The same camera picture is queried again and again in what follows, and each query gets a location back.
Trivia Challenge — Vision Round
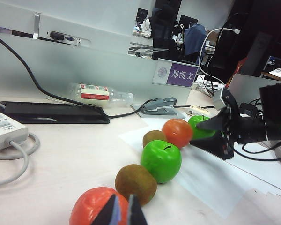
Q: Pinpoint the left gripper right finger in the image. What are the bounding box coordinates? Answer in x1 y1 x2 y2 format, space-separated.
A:
127 194 148 225

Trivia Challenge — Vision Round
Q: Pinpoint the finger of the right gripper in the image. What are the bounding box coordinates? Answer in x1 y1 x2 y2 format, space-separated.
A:
195 109 230 131
189 131 235 161

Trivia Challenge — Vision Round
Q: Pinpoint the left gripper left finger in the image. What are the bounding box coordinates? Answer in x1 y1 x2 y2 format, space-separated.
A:
91 194 122 225

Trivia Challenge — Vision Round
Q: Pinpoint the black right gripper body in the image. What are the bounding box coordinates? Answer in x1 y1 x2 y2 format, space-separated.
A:
226 109 269 144

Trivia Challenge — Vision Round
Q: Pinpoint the orange plastic mandarin fruit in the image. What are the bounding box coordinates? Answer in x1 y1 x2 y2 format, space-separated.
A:
161 119 194 149
69 187 129 225

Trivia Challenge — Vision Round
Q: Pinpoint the brown kiwi fruit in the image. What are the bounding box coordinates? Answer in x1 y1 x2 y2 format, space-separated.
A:
114 164 158 206
142 130 168 148

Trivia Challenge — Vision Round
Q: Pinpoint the green plastic apple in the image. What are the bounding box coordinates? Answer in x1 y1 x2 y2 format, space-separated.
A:
187 115 217 141
140 140 182 184

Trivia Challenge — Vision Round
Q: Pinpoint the white plug adapter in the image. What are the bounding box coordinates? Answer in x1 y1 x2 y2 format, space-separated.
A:
187 105 213 117

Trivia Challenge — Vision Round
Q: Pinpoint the white paper sheet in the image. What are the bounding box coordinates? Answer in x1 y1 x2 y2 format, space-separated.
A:
118 116 249 220
189 140 281 196

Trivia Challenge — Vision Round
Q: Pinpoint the grey panel with red edge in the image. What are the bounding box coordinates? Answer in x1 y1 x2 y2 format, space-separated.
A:
227 74 281 99

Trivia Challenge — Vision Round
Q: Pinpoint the grey stapler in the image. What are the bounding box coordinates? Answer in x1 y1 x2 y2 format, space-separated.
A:
141 97 178 115

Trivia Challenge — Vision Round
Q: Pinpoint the purple white name plate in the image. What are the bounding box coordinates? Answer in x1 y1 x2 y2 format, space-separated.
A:
151 58 200 88

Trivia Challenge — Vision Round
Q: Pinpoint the black mesh office chair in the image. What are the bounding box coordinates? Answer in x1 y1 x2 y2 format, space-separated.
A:
208 11 249 83

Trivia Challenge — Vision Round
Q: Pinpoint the grey flat plate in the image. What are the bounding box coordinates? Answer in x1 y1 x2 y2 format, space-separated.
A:
130 104 187 119

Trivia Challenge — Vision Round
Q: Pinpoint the blue jacket on chair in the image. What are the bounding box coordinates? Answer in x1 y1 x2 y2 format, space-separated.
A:
184 23 207 64

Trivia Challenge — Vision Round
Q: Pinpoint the clear bottle with red label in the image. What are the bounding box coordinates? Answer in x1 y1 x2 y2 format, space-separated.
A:
67 82 134 109

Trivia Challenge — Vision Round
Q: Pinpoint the frosted glass desk partition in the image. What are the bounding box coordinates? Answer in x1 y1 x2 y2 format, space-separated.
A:
0 28 192 111

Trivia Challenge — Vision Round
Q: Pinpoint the white power strip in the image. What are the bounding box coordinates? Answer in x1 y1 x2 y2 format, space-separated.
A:
0 106 29 151

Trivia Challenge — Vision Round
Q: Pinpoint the white AOC monitor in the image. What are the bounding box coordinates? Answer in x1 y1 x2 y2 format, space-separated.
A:
0 0 141 50

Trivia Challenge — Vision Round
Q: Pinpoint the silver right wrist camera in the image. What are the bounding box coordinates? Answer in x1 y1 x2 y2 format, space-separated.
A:
212 87 239 118

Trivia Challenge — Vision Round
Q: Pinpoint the white cable loop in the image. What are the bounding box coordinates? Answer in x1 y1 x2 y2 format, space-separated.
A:
198 27 242 84

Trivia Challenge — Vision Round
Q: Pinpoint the grey power strip cord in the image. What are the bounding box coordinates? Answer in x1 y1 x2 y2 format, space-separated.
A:
0 131 41 188

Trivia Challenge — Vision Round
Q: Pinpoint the thick black monitor cable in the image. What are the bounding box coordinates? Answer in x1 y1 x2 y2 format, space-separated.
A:
0 31 155 117

